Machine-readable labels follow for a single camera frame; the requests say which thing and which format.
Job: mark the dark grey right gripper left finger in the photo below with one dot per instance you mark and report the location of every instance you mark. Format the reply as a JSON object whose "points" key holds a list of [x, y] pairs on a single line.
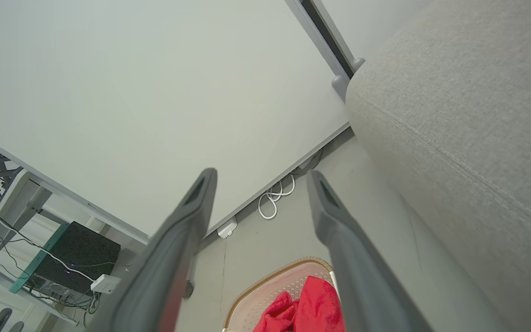
{"points": [[164, 258]]}

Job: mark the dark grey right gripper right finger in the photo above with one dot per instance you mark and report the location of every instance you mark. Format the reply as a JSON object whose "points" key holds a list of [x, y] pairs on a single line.
{"points": [[362, 276]]}

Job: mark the red cloth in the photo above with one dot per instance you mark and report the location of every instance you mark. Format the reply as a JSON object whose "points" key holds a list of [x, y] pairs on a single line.
{"points": [[316, 304]]}

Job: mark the grey fabric sofa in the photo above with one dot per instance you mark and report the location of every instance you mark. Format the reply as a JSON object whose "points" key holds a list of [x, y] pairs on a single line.
{"points": [[454, 115]]}

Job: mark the white power adapter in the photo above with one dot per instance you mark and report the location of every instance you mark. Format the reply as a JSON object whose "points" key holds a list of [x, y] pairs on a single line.
{"points": [[105, 283]]}

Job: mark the teal shelf board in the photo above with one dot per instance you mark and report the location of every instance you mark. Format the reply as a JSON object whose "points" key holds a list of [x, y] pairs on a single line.
{"points": [[39, 258]]}

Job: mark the black computer case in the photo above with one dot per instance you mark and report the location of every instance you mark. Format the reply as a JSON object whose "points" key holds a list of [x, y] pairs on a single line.
{"points": [[81, 253]]}

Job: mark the beige plastic laundry basket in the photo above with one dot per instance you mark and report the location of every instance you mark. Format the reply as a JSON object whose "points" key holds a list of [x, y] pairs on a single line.
{"points": [[265, 286]]}

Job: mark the white desk frame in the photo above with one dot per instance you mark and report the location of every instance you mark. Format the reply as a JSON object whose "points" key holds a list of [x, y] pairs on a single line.
{"points": [[12, 216]]}

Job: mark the grey door frame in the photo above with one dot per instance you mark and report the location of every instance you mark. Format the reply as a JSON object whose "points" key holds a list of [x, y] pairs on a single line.
{"points": [[314, 32]]}

